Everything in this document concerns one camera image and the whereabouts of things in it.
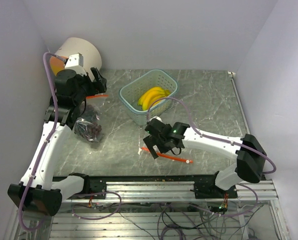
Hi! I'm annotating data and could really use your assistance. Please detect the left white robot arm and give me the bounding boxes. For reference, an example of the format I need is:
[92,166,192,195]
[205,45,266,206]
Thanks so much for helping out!
[7,67,107,216]

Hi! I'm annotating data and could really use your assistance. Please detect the white cylinder orange lid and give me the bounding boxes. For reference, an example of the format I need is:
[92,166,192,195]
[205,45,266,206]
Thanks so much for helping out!
[49,37,102,81]

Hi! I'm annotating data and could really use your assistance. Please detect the aluminium frame rail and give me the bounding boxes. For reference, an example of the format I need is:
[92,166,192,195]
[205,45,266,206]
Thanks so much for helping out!
[16,180,279,204]

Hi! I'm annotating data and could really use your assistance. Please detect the light blue plastic basket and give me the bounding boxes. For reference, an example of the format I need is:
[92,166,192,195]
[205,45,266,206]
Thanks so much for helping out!
[119,69,179,126]

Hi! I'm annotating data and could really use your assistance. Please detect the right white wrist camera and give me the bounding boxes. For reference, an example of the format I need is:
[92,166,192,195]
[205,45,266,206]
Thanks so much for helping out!
[152,116,163,122]

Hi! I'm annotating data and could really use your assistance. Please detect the clear zip bag orange zipper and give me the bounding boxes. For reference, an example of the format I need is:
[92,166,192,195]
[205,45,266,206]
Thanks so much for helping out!
[73,93,108,144]

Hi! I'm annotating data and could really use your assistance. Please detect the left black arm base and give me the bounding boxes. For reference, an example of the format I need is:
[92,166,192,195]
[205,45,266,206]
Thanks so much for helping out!
[69,172,107,200]

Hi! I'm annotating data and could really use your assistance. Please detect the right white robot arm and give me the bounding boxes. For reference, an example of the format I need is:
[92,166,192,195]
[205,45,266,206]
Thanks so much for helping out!
[143,118,267,198]

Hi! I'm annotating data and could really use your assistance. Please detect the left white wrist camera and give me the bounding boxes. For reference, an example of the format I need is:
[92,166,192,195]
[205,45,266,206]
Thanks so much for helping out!
[64,53,88,76]

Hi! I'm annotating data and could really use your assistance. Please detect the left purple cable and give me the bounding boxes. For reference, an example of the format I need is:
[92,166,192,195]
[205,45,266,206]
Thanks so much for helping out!
[17,52,68,231]

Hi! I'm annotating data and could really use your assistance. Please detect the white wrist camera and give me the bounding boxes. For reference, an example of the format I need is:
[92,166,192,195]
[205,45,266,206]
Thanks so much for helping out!
[64,53,88,76]
[152,116,163,122]

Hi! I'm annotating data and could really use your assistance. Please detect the red grape bunch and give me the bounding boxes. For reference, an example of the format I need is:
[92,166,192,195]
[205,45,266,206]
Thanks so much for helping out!
[74,104,103,143]

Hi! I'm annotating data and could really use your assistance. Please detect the yellow banana bunch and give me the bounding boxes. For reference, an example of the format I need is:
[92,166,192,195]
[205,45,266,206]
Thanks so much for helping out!
[138,86,170,111]

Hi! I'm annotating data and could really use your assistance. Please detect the loose wires below table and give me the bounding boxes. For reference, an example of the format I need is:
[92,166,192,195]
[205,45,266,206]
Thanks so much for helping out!
[71,192,264,240]

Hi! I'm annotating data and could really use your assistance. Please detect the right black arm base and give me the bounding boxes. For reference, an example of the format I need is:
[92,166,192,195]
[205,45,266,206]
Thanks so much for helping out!
[191,172,238,199]

